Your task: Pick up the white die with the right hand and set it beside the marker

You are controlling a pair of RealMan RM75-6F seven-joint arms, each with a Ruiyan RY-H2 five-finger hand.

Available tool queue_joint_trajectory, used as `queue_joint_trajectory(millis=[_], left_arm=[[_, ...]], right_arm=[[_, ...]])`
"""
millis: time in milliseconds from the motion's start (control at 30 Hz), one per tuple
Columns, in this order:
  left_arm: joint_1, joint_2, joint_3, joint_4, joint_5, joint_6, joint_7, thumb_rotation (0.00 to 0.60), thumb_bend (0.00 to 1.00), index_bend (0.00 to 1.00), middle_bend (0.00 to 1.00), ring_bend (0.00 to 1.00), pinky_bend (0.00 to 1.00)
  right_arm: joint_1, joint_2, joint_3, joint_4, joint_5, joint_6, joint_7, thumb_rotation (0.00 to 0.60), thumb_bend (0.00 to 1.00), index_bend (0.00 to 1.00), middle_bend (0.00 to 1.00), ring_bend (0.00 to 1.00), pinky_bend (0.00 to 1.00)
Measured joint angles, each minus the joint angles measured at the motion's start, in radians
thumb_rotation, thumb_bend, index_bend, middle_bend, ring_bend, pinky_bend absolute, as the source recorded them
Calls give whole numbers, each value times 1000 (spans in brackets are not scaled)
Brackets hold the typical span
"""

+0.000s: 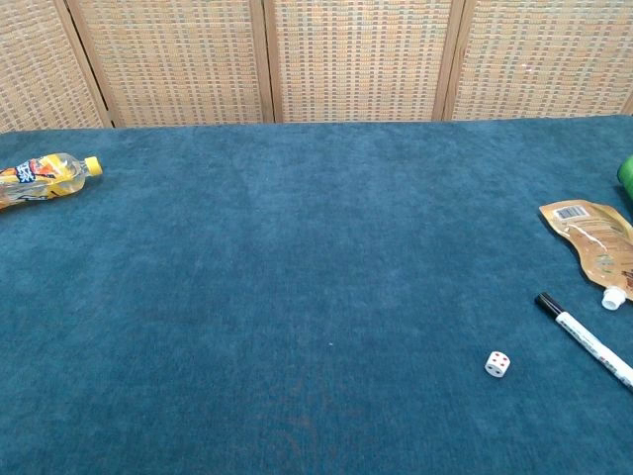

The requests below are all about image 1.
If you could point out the white die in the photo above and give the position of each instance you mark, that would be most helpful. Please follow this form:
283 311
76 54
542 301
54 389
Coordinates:
496 364

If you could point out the blue carpet table cover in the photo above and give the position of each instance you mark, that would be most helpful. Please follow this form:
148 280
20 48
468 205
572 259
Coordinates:
297 277

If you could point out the woven wicker screen panel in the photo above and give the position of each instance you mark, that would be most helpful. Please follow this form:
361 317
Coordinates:
34 64
173 59
544 59
361 59

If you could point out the yellow orange drink bottle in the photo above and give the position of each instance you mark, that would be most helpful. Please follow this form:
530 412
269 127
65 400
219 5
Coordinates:
44 175

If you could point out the tan spouted drink pouch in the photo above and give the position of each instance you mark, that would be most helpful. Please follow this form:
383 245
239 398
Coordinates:
598 237

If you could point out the white marker pen black cap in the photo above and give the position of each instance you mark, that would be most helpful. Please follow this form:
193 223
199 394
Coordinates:
588 341

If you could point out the green chips can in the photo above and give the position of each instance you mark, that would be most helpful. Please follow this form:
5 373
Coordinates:
627 175

